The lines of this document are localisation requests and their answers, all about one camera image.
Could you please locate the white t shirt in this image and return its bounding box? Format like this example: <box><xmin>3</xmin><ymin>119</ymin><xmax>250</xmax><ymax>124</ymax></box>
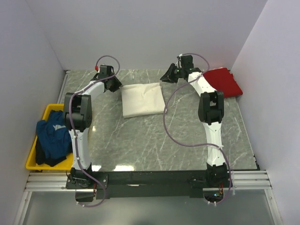
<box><xmin>121</xmin><ymin>82</ymin><xmax>165</xmax><ymax>118</ymax></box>

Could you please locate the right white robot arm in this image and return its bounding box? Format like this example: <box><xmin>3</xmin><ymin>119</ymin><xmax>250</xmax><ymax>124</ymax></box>
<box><xmin>160</xmin><ymin>53</ymin><xmax>230</xmax><ymax>187</ymax></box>

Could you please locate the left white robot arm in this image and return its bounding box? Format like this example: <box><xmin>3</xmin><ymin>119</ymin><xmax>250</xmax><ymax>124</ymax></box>
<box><xmin>63</xmin><ymin>65</ymin><xmax>122</xmax><ymax>174</ymax></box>

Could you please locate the folded red t shirt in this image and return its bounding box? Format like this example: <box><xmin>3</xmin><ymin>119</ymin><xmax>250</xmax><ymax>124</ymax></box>
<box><xmin>203</xmin><ymin>68</ymin><xmax>243</xmax><ymax>98</ymax></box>

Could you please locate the blue t shirt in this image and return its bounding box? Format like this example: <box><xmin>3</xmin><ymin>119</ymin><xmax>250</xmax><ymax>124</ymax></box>
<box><xmin>36</xmin><ymin>110</ymin><xmax>72</xmax><ymax>159</ymax></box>

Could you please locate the yellow plastic bin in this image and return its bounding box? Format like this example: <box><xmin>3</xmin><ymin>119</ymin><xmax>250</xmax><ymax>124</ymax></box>
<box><xmin>25</xmin><ymin>104</ymin><xmax>73</xmax><ymax>171</ymax></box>

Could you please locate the black garment in bin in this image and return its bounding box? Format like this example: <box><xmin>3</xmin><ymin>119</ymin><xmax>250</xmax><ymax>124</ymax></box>
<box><xmin>35</xmin><ymin>139</ymin><xmax>67</xmax><ymax>167</ymax></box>

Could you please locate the black base bar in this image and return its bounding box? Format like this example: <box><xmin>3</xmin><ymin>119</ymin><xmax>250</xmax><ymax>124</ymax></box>
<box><xmin>66</xmin><ymin>169</ymin><xmax>232</xmax><ymax>202</ymax></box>

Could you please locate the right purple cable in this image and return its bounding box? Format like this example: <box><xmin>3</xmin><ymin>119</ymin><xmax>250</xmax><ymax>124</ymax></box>
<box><xmin>163</xmin><ymin>53</ymin><xmax>235</xmax><ymax>206</ymax></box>

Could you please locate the purple cable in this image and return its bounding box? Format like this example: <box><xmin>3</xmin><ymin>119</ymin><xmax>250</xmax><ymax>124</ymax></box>
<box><xmin>163</xmin><ymin>53</ymin><xmax>235</xmax><ymax>206</ymax></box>
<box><xmin>67</xmin><ymin>55</ymin><xmax>120</xmax><ymax>208</ymax></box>

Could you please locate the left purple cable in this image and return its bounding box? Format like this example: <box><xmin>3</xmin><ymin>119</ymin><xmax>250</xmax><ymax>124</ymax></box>
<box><xmin>67</xmin><ymin>55</ymin><xmax>120</xmax><ymax>208</ymax></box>

